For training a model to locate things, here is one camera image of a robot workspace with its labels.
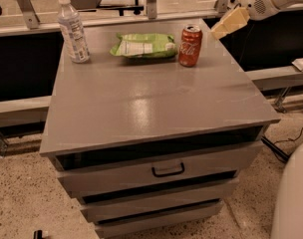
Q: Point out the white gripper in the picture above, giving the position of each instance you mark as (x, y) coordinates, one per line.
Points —
(254, 3)

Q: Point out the red coke can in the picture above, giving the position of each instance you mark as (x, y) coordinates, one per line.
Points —
(190, 45)

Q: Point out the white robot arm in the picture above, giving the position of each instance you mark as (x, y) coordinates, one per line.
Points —
(282, 4)

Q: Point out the green rice chip bag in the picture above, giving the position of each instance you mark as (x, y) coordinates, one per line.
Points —
(148, 46)

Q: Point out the grey drawer cabinet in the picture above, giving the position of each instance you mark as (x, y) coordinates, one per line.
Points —
(114, 110)

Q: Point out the clear plastic water bottle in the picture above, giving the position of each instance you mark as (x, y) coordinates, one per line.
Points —
(73, 32)

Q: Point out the middle grey drawer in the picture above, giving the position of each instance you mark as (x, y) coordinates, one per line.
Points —
(158, 199)

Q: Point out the grey drawer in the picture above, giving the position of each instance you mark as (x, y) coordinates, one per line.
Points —
(198, 211)
(95, 180)
(158, 199)

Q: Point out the top grey drawer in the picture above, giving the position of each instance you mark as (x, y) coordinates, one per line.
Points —
(95, 180)

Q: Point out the bottom grey drawer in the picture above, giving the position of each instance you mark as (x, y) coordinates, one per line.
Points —
(198, 211)

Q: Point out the black drawer handle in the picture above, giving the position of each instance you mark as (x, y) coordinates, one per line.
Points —
(168, 171)

